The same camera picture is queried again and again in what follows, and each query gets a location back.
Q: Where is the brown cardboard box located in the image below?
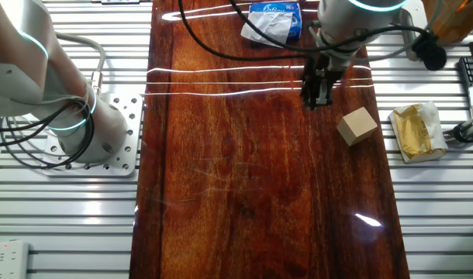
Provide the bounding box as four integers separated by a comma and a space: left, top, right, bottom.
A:
421, 0, 473, 44

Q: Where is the white power strip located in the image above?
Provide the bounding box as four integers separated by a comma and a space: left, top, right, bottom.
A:
0, 239, 30, 279

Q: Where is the glossy reddish wooden board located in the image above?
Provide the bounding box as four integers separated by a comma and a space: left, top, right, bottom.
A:
128, 0, 411, 279

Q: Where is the blue tissue pack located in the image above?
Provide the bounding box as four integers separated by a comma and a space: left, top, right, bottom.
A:
240, 2, 302, 49

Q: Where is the black foam cable wrap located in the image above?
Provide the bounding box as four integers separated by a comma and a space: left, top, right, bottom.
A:
411, 33, 448, 72

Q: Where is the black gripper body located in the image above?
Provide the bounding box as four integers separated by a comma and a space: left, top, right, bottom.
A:
312, 53, 341, 88

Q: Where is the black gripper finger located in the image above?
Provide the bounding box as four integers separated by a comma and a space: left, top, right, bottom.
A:
301, 53, 317, 84
300, 81, 335, 112

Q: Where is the grey cable with metal connector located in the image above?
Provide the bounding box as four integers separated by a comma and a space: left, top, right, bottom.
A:
54, 32, 106, 96

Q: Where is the small wooden block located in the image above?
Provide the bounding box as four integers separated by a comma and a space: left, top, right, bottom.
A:
336, 106, 378, 147

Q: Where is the gold and white tissue packet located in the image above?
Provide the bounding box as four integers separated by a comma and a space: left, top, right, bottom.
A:
388, 101, 449, 164

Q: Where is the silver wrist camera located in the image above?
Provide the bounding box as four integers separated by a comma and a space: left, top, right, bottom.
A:
397, 7, 430, 62

